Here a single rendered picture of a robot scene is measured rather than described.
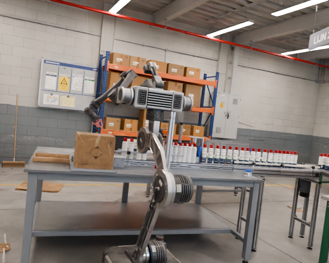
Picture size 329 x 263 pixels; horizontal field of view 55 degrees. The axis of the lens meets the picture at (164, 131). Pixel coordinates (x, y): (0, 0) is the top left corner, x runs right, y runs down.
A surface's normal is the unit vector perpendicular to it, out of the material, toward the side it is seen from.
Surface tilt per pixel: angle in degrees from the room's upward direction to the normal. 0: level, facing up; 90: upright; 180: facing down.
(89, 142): 90
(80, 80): 89
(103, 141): 90
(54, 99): 90
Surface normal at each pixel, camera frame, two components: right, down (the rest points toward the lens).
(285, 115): 0.43, 0.09
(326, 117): -0.90, -0.07
